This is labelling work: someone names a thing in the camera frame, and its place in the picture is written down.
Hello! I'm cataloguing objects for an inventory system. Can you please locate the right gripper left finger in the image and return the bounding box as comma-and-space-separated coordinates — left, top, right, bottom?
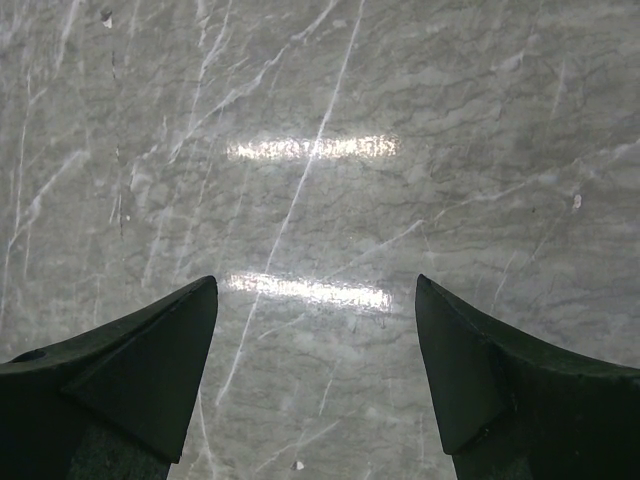
1, 276, 218, 479

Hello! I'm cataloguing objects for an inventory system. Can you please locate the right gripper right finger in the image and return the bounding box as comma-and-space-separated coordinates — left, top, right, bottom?
415, 276, 639, 479

